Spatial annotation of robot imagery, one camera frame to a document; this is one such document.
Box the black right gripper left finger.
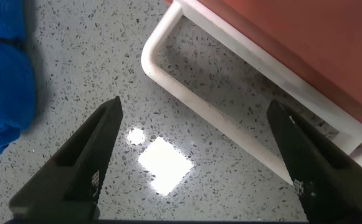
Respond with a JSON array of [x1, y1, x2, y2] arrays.
[[8, 95, 125, 223]]

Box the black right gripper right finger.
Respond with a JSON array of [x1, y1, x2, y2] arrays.
[[266, 98, 362, 223]]

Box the red drawer cabinet case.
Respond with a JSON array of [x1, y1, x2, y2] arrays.
[[221, 0, 362, 122]]

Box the blue rolled cloth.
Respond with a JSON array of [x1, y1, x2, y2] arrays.
[[0, 0, 37, 159]]

